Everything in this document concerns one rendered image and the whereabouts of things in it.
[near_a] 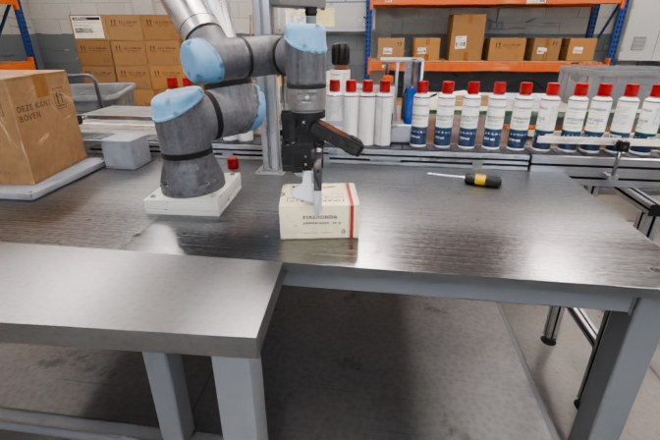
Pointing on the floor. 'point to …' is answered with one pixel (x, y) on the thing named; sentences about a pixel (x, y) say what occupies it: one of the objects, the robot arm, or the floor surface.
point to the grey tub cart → (100, 94)
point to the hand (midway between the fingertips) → (318, 203)
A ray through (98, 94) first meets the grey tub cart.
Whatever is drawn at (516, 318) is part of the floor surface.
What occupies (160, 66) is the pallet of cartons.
